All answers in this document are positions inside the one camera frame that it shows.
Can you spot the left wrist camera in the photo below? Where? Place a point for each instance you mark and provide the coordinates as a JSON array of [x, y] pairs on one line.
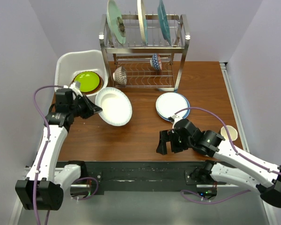
[[75, 87]]

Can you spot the teal plate in rack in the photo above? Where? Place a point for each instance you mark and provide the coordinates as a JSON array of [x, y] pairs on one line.
[[163, 21]]

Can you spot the white scalloped plate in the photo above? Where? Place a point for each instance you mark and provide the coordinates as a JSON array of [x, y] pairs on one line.
[[116, 106]]

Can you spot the stainless steel dish rack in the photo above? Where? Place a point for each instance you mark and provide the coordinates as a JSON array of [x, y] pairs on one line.
[[135, 57]]

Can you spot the red-orange plate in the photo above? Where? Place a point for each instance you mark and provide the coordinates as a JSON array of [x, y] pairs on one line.
[[94, 89]]

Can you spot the grey patterned bowl in rack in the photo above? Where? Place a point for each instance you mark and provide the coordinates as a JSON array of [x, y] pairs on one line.
[[120, 76]]

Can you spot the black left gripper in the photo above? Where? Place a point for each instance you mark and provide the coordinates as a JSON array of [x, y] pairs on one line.
[[91, 108]]

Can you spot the lime green plate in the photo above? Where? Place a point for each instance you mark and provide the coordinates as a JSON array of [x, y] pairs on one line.
[[88, 80]]

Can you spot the cream rimmed plate in rack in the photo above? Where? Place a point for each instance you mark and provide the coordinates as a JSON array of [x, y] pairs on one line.
[[142, 21]]

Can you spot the dark green cup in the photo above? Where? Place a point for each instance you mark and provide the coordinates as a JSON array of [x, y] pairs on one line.
[[232, 132]]

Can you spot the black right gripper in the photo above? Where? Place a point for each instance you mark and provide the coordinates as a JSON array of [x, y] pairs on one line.
[[166, 136]]

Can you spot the aluminium frame rail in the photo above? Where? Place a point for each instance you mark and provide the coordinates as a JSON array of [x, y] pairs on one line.
[[268, 208]]

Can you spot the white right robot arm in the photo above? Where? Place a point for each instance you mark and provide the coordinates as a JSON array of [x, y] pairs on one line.
[[228, 163]]

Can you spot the yellow black ornate plate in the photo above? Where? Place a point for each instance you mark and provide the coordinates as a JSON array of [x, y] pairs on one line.
[[89, 83]]

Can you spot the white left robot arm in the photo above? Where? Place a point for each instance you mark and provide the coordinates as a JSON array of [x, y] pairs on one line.
[[43, 189]]

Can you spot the light green plate in rack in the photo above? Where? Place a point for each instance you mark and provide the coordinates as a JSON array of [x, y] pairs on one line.
[[116, 22]]

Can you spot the blue zigzag patterned bowl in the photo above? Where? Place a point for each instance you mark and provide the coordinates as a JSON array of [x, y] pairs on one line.
[[155, 62]]

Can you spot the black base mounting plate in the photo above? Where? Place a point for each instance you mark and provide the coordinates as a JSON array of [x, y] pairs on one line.
[[142, 177]]

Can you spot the white plastic bin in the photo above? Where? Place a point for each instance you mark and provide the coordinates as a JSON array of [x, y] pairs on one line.
[[71, 64]]

